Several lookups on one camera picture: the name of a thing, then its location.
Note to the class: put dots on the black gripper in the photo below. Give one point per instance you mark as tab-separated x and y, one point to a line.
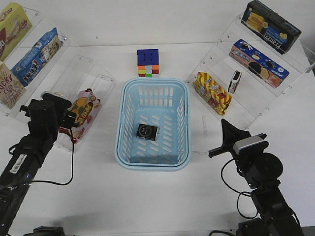
230	135
65	118

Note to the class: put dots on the bread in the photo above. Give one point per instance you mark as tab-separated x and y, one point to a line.
64	94

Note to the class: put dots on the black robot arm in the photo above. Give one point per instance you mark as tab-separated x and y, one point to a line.
261	171
47	116

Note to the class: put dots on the black white tissue pack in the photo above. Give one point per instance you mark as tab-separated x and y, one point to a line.
234	81

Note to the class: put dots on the light blue plastic basket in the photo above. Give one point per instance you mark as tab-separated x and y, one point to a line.
162	102

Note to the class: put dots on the pink fruit snack bag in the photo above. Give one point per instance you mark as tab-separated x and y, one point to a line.
86	107

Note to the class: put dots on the red yellow striped snack bag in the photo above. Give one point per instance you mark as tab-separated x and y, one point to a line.
212	92

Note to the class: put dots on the right clear acrylic shelf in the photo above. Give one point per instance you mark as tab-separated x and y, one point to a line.
289	107

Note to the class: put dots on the clear acrylic shelf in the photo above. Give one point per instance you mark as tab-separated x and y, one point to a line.
289	107
69	69

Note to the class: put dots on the beige Pocky box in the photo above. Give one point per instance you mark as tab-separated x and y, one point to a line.
11	89

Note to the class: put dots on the blue cookie bag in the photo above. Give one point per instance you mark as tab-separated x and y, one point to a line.
27	68

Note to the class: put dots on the left clear acrylic shelf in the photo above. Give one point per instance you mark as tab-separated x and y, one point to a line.
69	69

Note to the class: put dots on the blue sandwich cookie box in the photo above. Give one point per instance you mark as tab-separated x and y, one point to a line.
258	63

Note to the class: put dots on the multicolour puzzle cube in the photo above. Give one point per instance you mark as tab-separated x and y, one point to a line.
148	62

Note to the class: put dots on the yellow-green snack box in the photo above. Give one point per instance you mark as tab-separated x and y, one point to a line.
14	26

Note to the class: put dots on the black Franzzi biscuit box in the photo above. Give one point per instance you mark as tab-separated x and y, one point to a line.
276	31

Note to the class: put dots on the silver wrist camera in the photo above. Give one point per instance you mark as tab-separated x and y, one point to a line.
253	144

